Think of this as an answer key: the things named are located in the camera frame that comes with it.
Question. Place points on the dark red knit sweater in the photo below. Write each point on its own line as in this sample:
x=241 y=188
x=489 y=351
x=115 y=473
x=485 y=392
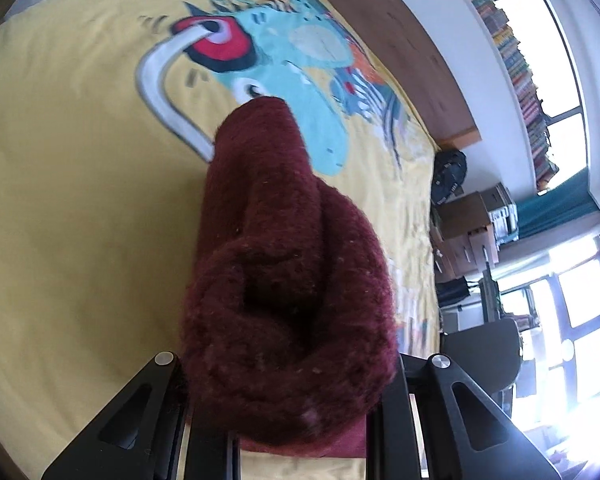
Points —
x=280 y=260

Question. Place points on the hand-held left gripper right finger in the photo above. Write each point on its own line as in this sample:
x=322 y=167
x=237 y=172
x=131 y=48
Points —
x=390 y=442

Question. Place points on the row of colourful books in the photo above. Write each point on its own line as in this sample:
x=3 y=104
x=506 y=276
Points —
x=515 y=60

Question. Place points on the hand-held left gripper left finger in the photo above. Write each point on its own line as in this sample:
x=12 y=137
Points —
x=210 y=452

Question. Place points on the yellow printed blanket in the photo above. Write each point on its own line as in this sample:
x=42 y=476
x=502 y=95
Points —
x=80 y=210

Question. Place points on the wooden drawer unit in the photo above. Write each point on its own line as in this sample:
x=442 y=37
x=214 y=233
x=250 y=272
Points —
x=465 y=255

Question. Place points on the teal curtain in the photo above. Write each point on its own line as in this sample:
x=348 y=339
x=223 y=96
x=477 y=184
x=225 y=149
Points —
x=555 y=210

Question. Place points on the window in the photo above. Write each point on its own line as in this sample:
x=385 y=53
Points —
x=545 y=20

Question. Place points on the brown cardboard box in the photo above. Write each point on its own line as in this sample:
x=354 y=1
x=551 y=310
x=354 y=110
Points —
x=472 y=210

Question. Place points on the wooden headboard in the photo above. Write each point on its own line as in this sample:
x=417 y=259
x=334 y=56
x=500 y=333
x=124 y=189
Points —
x=405 y=50

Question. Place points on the black backpack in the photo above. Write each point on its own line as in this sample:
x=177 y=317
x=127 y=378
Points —
x=450 y=175

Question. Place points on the black chair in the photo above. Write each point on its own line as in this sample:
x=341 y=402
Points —
x=480 y=350

